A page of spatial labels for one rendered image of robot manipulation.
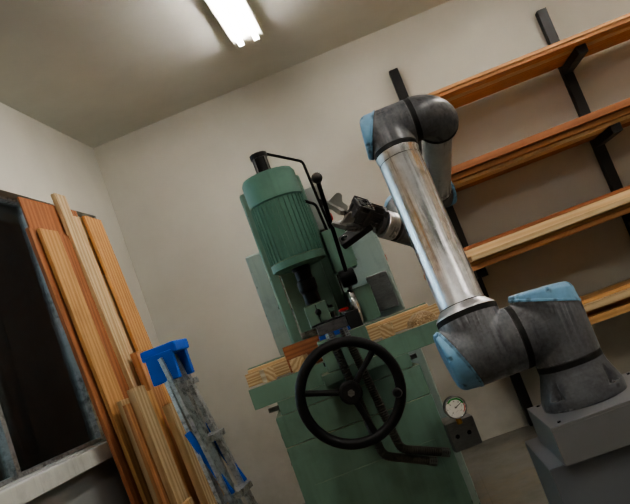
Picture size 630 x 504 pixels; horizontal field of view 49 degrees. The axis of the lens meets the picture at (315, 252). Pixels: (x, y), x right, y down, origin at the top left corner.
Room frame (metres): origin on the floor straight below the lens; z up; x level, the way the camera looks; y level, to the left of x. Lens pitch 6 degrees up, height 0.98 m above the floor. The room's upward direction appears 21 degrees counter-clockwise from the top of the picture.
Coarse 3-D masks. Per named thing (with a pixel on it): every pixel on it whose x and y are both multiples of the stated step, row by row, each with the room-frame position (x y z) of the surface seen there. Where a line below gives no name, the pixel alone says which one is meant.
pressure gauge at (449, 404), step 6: (450, 396) 1.96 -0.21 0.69; (456, 396) 1.95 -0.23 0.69; (444, 402) 1.96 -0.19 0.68; (450, 402) 1.95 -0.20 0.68; (456, 402) 1.95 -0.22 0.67; (462, 402) 1.95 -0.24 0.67; (444, 408) 1.95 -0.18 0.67; (450, 408) 1.95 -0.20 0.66; (456, 408) 1.95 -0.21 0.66; (462, 408) 1.95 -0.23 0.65; (450, 414) 1.95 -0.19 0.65; (456, 414) 1.95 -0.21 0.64; (462, 414) 1.95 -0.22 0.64; (456, 420) 1.97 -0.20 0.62
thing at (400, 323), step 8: (392, 320) 2.16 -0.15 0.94; (400, 320) 2.16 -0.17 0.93; (376, 328) 2.16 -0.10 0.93; (400, 328) 2.16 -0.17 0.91; (376, 336) 2.16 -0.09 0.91; (280, 368) 2.14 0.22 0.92; (288, 368) 2.14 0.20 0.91; (248, 376) 2.14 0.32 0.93; (256, 376) 2.14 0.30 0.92; (248, 384) 2.14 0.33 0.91; (256, 384) 2.14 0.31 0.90
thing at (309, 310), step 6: (324, 300) 2.12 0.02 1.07; (312, 306) 2.11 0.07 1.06; (318, 306) 2.11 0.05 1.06; (324, 306) 2.11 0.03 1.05; (306, 312) 2.11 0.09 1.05; (312, 312) 2.11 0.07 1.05; (324, 312) 2.11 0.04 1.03; (312, 318) 2.11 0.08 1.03; (318, 318) 2.11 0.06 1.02; (324, 318) 2.11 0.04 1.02; (330, 318) 2.11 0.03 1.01; (312, 324) 2.11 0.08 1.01
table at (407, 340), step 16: (400, 336) 2.01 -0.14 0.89; (416, 336) 2.01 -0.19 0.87; (432, 336) 2.01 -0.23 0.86; (400, 352) 2.01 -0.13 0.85; (320, 368) 1.99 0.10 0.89; (352, 368) 1.90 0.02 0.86; (368, 368) 1.91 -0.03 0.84; (272, 384) 1.99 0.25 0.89; (288, 384) 1.99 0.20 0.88; (320, 384) 1.99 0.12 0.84; (256, 400) 1.98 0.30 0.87; (272, 400) 1.99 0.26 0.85
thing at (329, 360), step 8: (360, 328) 1.91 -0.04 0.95; (336, 336) 1.90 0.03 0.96; (360, 336) 1.91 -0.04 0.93; (368, 336) 1.91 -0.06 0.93; (320, 344) 1.90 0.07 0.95; (344, 352) 1.90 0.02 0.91; (360, 352) 1.91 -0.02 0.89; (328, 360) 1.90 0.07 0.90; (336, 360) 1.90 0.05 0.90; (352, 360) 1.90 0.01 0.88; (328, 368) 1.90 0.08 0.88; (336, 368) 1.90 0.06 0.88
